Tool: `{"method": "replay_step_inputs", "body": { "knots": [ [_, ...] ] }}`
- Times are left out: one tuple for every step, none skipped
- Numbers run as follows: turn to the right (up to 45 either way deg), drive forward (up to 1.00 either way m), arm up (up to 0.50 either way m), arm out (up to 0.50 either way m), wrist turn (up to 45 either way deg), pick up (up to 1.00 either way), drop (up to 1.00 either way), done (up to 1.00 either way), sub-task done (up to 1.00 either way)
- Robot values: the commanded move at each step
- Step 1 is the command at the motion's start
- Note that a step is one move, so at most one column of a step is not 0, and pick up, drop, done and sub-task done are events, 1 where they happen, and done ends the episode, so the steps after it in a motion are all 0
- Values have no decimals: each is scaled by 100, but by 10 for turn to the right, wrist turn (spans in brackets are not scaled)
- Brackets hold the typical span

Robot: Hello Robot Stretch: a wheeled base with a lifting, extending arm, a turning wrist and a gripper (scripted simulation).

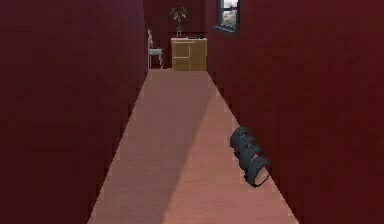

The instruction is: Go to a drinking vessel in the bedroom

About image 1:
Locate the white chair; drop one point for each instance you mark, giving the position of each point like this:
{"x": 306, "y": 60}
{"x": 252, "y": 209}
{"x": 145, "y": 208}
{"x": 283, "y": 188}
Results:
{"x": 154, "y": 52}

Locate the green house plant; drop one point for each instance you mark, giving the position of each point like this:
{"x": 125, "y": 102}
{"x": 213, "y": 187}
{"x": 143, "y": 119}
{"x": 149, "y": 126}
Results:
{"x": 179, "y": 15}

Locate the small black flat object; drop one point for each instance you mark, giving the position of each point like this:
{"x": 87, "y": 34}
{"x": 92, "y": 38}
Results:
{"x": 199, "y": 36}

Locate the light wooden cabinet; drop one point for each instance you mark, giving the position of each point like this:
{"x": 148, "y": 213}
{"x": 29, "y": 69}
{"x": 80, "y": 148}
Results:
{"x": 189, "y": 53}

